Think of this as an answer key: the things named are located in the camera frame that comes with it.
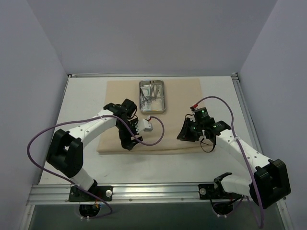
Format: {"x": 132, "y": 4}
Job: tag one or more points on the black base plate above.
{"x": 103, "y": 192}
{"x": 208, "y": 191}

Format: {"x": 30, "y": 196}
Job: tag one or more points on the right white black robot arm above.
{"x": 269, "y": 181}

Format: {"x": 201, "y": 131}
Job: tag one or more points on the steel surgical scissors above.
{"x": 144, "y": 100}

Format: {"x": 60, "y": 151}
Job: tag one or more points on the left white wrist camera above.
{"x": 144, "y": 125}

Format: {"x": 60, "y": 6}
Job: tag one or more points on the front aluminium rail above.
{"x": 58, "y": 194}

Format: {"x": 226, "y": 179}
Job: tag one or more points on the metal instrument tray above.
{"x": 145, "y": 86}

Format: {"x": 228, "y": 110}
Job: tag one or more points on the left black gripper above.
{"x": 125, "y": 135}

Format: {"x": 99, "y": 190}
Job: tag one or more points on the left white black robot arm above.
{"x": 66, "y": 149}

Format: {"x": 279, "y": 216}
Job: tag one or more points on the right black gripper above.
{"x": 192, "y": 130}

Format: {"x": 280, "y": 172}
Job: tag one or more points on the steel surgical forceps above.
{"x": 155, "y": 92}

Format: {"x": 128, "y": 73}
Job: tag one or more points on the back aluminium rail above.
{"x": 93, "y": 75}

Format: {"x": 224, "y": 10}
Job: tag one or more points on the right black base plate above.
{"x": 208, "y": 191}

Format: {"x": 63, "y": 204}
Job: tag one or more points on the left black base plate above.
{"x": 103, "y": 192}

